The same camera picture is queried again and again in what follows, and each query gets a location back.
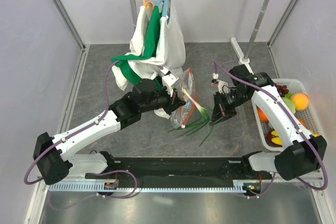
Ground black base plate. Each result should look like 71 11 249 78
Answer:
83 155 274 190

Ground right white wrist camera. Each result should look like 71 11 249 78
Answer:
211 73 230 94

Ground clear zip top bag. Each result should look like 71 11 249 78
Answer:
170 68 197 128

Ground green cabbage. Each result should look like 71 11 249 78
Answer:
282 97 296 114

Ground green t-shirt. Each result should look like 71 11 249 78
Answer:
125 7 161 85

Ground orange fruit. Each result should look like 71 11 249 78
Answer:
257 107 269 122

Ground teal hanger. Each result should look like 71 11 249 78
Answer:
159 0 171 23

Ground purple cable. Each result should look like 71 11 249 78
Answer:
214 61 329 201
24 60 139 210

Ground yellow banana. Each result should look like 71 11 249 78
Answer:
270 129 320 146

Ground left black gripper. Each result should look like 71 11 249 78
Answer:
140 84 185 115

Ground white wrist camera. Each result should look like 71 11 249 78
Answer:
161 67 183 97
211 73 230 94

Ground white t-shirt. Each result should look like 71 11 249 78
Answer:
128 0 187 119
111 6 149 91

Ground grey cable duct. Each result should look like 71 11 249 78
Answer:
49 181 257 193

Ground green onion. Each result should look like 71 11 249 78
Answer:
169 88 212 137

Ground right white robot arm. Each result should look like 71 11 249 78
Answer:
210 65 328 180

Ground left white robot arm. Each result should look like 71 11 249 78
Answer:
33 76 186 185

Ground peach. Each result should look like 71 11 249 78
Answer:
290 93 310 111

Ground white plastic basket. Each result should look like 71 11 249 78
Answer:
252 78 323 152

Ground front white t-shirt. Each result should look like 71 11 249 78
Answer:
128 0 187 119

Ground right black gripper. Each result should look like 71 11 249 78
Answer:
209 89 249 125

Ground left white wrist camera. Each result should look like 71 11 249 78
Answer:
161 67 183 97

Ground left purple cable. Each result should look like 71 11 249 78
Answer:
24 60 139 210

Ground back white t-shirt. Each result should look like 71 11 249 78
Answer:
111 6 149 91

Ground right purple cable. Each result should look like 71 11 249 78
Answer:
214 61 329 201

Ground purple grapes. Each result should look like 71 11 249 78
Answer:
274 83 289 97

